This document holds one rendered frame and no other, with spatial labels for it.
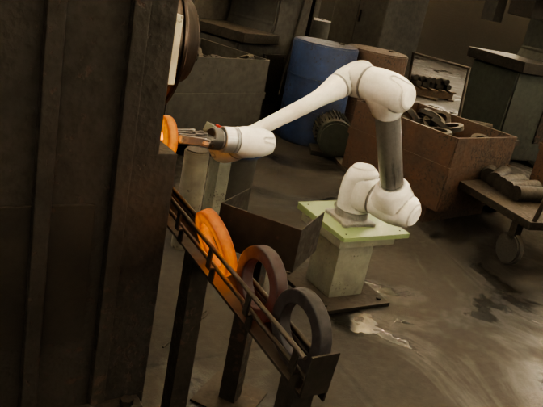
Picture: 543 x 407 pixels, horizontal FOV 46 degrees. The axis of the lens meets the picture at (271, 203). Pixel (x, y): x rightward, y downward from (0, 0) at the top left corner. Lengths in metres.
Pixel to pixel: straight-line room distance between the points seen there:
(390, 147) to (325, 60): 3.02
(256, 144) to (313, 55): 3.42
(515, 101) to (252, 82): 2.98
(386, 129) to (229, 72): 2.40
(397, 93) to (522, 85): 4.55
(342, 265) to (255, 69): 2.33
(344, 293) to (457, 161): 1.57
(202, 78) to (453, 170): 1.82
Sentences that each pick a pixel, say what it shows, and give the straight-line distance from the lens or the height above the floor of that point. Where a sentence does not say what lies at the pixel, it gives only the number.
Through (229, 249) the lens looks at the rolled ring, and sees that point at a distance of 1.61.
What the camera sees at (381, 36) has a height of 0.95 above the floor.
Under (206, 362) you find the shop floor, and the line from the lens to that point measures 2.47.
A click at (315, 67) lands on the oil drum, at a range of 5.57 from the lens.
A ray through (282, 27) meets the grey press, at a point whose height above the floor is 0.91.
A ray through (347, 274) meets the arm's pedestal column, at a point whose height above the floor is 0.14.
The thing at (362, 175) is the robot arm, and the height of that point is 0.62.
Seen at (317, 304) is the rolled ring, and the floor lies 0.76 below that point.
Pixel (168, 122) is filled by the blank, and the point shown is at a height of 0.89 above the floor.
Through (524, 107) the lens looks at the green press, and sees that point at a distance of 7.01.
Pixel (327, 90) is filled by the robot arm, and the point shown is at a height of 1.01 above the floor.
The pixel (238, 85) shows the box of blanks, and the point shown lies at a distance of 4.87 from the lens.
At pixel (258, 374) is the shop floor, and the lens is 2.46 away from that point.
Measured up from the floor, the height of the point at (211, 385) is 0.01.
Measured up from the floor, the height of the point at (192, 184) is 0.36.
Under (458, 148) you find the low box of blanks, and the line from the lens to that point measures 4.29.
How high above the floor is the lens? 1.39
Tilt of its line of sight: 20 degrees down
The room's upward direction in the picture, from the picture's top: 11 degrees clockwise
